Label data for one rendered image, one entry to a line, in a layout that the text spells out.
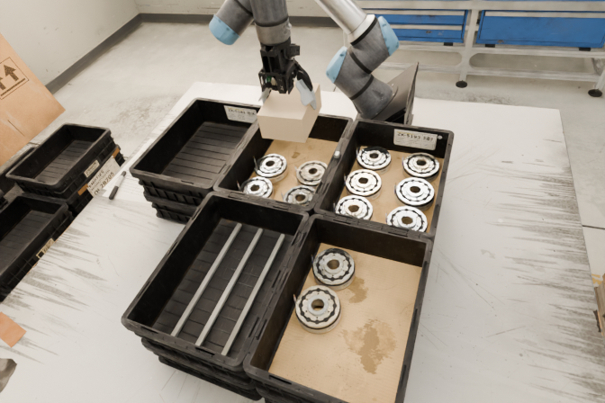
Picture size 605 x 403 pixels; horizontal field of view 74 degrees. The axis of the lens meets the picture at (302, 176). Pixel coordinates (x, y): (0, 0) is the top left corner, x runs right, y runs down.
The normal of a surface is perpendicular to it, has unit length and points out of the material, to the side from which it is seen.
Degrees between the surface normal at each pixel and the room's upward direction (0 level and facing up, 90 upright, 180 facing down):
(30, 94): 74
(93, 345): 0
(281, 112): 0
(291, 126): 90
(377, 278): 0
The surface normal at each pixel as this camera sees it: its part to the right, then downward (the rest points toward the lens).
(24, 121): 0.86, -0.07
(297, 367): -0.12, -0.70
